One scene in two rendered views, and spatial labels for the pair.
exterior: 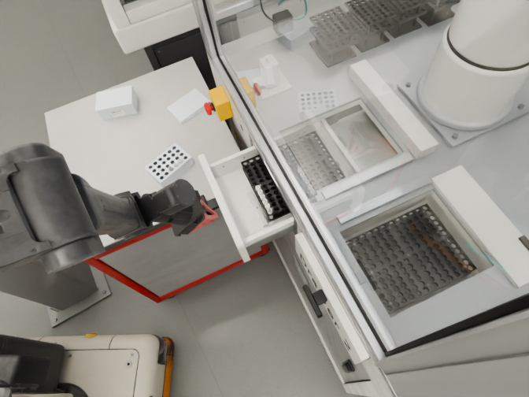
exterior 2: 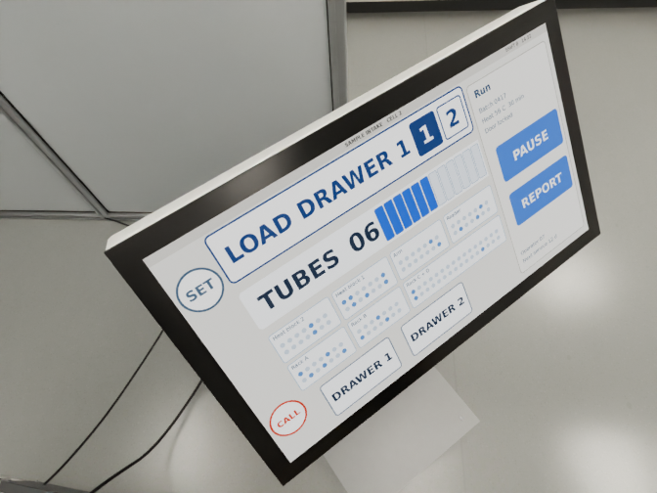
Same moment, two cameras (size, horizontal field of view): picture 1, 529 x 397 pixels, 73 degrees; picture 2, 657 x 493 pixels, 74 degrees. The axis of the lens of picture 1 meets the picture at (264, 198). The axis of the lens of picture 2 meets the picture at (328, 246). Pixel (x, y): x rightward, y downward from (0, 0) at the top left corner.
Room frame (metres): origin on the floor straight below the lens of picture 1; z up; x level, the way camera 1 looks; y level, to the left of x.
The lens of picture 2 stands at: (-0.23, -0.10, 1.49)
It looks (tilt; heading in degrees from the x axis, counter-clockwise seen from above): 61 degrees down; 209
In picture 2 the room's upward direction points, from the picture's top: 6 degrees counter-clockwise
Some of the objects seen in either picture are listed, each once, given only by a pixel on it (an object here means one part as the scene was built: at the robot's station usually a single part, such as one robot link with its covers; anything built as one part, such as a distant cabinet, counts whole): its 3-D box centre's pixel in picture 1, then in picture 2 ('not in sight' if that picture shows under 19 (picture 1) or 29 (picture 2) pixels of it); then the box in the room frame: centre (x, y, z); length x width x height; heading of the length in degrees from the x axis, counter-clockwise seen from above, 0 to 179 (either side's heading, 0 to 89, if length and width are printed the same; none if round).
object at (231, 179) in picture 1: (296, 176); not in sight; (0.49, -0.09, 0.86); 0.40 x 0.26 x 0.06; 104
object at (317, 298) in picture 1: (317, 298); not in sight; (0.16, -0.07, 0.91); 0.07 x 0.04 x 0.01; 14
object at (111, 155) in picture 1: (175, 196); not in sight; (0.80, 0.37, 0.38); 0.62 x 0.58 x 0.76; 14
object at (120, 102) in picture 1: (116, 102); not in sight; (0.98, 0.44, 0.79); 0.13 x 0.09 x 0.05; 90
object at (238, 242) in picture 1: (223, 206); not in sight; (0.44, 0.11, 0.87); 0.29 x 0.02 x 0.11; 14
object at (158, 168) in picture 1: (170, 165); not in sight; (0.67, 0.27, 0.78); 0.12 x 0.08 x 0.04; 125
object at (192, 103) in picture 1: (188, 105); not in sight; (0.91, 0.19, 0.77); 0.13 x 0.09 x 0.02; 121
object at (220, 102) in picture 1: (220, 104); not in sight; (0.79, 0.07, 0.88); 0.07 x 0.05 x 0.07; 14
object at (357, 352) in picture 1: (327, 296); not in sight; (0.16, -0.09, 0.87); 0.29 x 0.02 x 0.11; 14
